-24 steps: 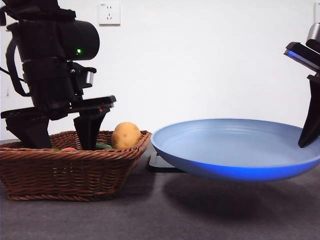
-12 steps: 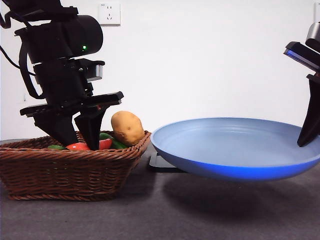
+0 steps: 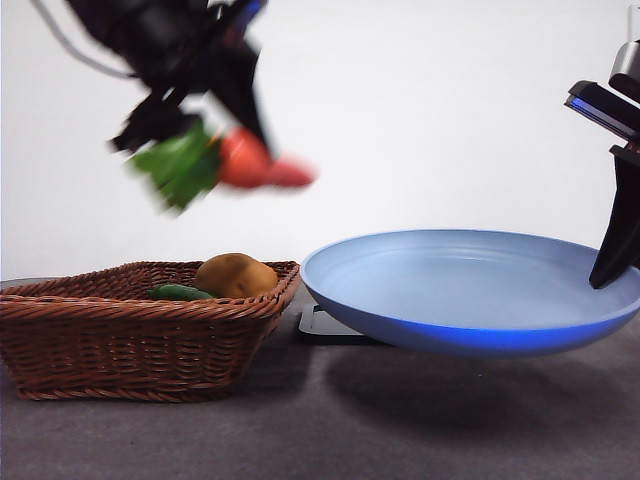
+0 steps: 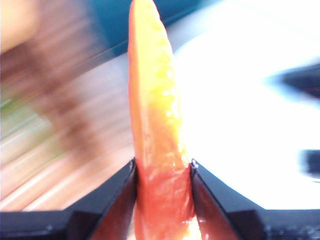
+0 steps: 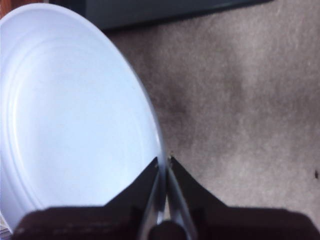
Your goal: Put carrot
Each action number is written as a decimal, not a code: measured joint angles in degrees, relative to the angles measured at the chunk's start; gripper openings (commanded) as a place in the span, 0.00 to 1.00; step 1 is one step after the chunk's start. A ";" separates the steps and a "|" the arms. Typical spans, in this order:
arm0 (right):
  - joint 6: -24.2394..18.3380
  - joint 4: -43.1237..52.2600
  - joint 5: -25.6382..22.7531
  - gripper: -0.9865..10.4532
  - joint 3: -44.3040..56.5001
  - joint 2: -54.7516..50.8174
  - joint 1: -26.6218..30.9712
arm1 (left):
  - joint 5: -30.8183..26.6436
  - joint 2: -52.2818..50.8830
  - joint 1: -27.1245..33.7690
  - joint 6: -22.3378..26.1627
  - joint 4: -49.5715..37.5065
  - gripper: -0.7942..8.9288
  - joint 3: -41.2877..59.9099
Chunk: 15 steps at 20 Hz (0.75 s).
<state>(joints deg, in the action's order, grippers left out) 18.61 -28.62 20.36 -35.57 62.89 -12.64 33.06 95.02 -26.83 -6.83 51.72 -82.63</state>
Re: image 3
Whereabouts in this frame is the orange carrot with green leaves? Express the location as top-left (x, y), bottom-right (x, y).
top-left (127, 119), bottom-right (320, 217)

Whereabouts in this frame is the yellow-brown potato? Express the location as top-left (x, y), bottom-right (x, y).
top-left (195, 253), bottom-right (279, 300)

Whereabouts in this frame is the green pepper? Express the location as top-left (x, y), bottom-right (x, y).
top-left (146, 283), bottom-right (217, 302)

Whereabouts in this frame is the grey cable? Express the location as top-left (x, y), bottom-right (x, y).
top-left (28, 0), bottom-right (137, 81)

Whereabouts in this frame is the light blue round plate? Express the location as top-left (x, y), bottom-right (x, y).
top-left (301, 228), bottom-right (640, 357)

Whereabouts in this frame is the brown wicker basket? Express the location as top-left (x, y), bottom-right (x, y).
top-left (0, 259), bottom-right (302, 404)

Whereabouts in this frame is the dark rectangular tray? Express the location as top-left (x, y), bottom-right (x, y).
top-left (298, 303), bottom-right (382, 346)

